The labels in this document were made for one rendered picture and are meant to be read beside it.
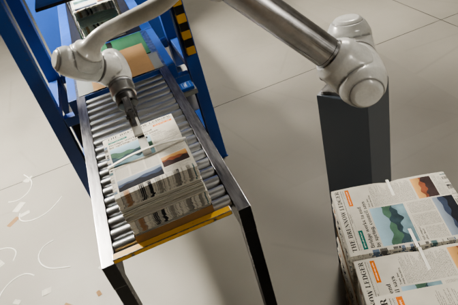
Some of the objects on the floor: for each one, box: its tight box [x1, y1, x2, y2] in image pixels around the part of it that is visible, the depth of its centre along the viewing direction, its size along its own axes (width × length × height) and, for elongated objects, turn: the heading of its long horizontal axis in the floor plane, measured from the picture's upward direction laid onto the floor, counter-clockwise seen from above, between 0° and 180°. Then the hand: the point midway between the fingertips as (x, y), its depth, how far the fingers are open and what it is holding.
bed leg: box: [240, 225, 277, 305], centre depth 191 cm, size 6×6×68 cm
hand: (142, 142), depth 156 cm, fingers open, 13 cm apart
